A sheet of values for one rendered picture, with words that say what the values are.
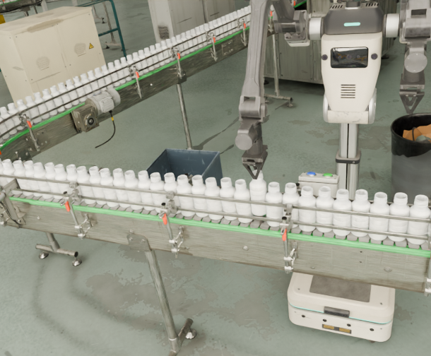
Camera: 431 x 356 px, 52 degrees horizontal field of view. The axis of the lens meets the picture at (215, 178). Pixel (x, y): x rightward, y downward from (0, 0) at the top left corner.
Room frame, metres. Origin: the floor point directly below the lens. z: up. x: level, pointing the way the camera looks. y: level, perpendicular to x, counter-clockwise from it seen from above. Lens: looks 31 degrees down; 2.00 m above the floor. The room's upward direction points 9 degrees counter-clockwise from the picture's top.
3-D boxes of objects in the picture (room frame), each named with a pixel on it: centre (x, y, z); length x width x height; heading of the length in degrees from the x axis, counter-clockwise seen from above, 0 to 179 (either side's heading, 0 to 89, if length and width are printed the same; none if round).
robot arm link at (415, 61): (1.18, -0.61, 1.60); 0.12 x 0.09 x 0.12; 155
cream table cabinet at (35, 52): (5.57, 1.78, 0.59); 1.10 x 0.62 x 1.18; 137
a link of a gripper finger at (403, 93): (1.20, -0.62, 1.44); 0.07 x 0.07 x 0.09; 65
